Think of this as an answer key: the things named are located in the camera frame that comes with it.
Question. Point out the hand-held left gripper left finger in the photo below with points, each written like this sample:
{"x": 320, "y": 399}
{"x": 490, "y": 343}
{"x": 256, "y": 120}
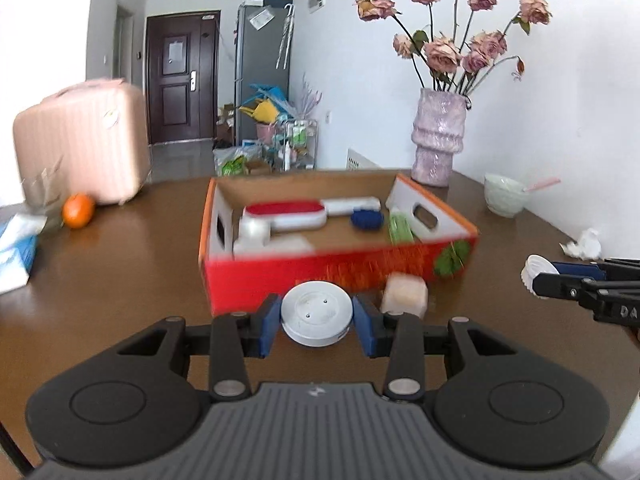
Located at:
{"x": 270, "y": 330}

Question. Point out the red and white lint brush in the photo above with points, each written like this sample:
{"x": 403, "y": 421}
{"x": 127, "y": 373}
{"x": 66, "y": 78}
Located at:
{"x": 290, "y": 212}

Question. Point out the orange fruit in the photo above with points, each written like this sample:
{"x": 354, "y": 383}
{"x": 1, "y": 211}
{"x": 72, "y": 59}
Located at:
{"x": 78, "y": 211}

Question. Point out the blue tissue pack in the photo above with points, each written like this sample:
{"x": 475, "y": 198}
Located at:
{"x": 17, "y": 255}

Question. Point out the paper sheet on refrigerator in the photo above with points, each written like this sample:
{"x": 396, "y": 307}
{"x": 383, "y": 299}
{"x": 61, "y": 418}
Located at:
{"x": 261, "y": 19}

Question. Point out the pale green bowl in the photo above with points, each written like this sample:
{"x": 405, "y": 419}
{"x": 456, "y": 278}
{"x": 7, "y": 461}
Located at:
{"x": 502, "y": 195}

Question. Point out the green plastic bag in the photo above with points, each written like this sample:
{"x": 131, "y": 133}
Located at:
{"x": 235, "y": 164}

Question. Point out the white plastic bottle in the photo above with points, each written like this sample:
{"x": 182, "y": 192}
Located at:
{"x": 255, "y": 234}

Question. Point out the pale dried grass bunch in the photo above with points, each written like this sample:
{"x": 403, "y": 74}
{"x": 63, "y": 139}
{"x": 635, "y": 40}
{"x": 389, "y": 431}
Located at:
{"x": 306, "y": 97}

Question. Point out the dark brown door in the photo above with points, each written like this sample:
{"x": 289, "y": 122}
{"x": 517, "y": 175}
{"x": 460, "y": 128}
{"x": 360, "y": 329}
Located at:
{"x": 180, "y": 80}

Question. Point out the pink spoon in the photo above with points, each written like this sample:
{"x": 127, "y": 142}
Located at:
{"x": 542, "y": 185}

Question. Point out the clear folded umbrella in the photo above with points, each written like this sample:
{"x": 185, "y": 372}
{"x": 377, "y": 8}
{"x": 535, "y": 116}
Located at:
{"x": 286, "y": 35}

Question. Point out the crumpled white tissue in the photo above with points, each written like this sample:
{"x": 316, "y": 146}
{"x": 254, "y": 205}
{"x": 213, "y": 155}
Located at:
{"x": 582, "y": 245}

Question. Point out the red cardboard box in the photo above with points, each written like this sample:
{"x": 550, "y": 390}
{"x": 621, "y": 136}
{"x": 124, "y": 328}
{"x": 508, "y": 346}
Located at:
{"x": 325, "y": 272}

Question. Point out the pink suitcase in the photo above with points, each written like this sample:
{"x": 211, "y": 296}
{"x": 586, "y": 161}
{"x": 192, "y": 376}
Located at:
{"x": 85, "y": 140}

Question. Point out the pink textured vase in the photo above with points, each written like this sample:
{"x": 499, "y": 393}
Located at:
{"x": 437, "y": 135}

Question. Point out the white round container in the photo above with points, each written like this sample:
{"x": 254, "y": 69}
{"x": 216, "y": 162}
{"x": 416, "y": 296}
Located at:
{"x": 315, "y": 310}

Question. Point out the bunch of dried roses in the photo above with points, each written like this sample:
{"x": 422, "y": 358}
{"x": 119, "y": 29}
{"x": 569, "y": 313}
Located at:
{"x": 442, "y": 52}

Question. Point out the white radiator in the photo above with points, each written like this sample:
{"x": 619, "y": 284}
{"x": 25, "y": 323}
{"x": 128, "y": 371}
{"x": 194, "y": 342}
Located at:
{"x": 361, "y": 160}

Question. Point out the blue and yellow bags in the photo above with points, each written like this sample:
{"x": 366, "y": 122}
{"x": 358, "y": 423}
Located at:
{"x": 265, "y": 105}

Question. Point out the blue ribbed plastic object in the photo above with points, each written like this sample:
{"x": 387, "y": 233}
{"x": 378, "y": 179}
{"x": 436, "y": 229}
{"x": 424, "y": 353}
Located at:
{"x": 366, "y": 218}

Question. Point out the clear drinking glass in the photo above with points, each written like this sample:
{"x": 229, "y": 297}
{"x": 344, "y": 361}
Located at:
{"x": 42, "y": 200}

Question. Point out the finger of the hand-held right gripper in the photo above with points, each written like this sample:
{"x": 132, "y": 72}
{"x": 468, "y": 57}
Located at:
{"x": 560, "y": 287}
{"x": 580, "y": 270}

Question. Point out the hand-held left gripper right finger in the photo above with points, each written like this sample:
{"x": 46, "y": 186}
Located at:
{"x": 364, "y": 332}

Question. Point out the green plastic bottle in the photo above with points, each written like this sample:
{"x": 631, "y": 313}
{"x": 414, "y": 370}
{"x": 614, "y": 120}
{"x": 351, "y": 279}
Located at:
{"x": 400, "y": 227}

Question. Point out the grey refrigerator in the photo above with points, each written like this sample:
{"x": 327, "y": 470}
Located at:
{"x": 260, "y": 55}

